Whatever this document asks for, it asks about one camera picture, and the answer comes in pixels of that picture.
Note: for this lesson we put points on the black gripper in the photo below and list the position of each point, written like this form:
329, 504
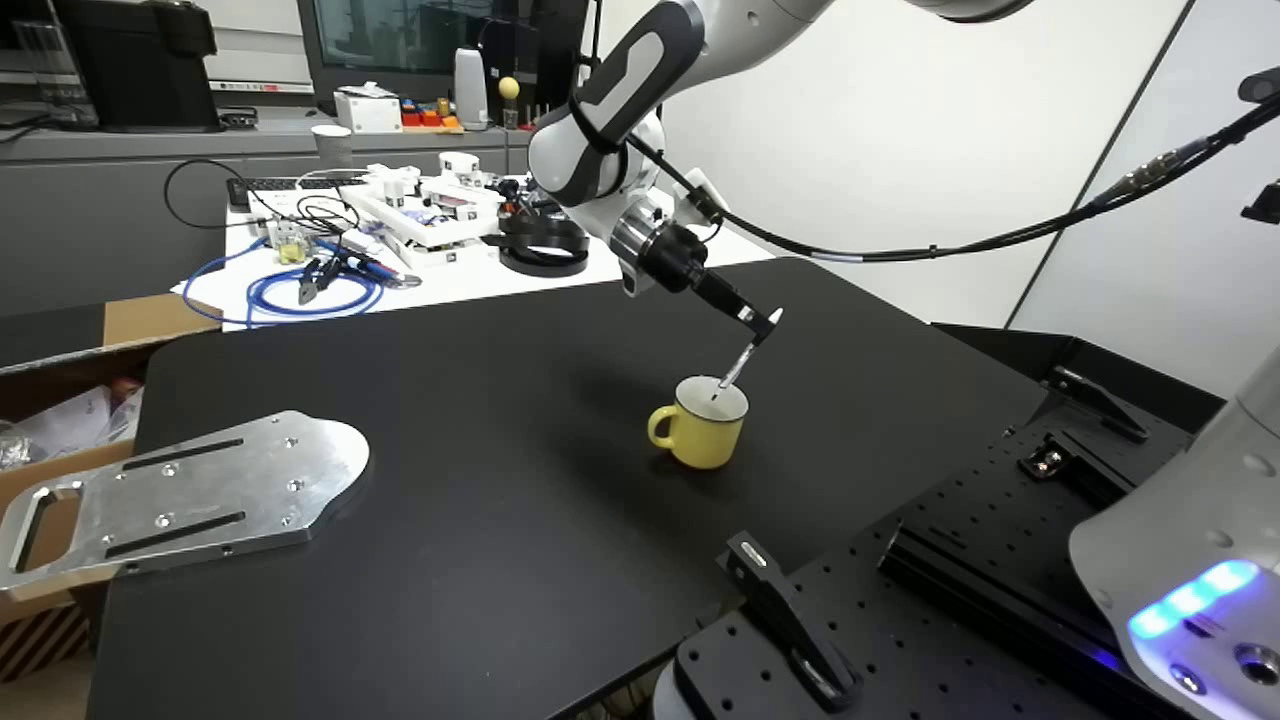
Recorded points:
682, 260

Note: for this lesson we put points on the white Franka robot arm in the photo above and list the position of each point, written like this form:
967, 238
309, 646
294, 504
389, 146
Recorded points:
1203, 535

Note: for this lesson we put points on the yellow ceramic cup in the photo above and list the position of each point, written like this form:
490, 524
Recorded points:
702, 443

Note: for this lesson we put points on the black toggle clamp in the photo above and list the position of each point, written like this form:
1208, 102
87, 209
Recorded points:
785, 623

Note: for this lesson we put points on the yellow ball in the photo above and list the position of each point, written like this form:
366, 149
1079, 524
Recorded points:
508, 89

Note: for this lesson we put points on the white electronics board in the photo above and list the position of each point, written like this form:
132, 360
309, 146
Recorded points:
427, 213

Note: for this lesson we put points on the black perforated breadboard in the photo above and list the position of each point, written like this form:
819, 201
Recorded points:
933, 642

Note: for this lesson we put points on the white cylindrical speaker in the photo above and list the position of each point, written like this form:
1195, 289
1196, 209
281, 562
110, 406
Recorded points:
468, 86

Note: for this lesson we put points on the white lidded container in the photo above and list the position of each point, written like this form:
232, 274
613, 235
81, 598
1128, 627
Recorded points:
366, 108

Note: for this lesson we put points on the silver metal mounting plate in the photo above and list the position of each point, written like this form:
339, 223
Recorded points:
202, 493

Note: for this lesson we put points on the large floor cardboard box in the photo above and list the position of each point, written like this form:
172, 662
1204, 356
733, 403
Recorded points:
146, 322

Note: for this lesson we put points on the clear plastic bag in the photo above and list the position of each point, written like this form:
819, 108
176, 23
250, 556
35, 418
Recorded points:
64, 425

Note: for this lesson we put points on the black bracket clamp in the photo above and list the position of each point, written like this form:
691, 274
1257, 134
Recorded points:
1085, 403

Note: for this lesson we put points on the black aluminium rail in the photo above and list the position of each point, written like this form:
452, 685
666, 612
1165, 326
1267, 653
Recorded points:
1001, 600

